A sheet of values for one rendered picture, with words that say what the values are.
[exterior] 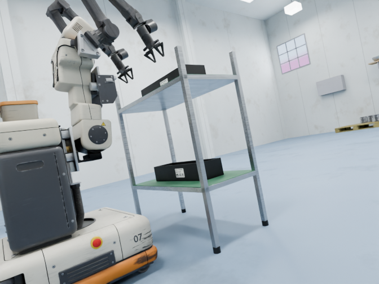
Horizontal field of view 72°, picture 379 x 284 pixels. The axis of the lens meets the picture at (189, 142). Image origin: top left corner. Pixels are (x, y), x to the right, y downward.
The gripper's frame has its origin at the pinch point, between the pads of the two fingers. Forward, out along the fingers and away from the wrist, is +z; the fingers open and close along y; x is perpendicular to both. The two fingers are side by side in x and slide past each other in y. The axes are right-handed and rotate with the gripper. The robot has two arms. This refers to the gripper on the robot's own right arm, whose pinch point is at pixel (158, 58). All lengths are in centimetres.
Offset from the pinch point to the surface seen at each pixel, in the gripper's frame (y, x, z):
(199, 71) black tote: -7.6, -16.4, 19.1
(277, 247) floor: -46, 34, 108
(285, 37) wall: 450, -1001, 151
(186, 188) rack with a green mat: -8, 37, 68
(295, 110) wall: 465, -862, 430
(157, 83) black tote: 24.1, -6.8, 12.6
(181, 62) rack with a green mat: -23.0, 7.1, 8.9
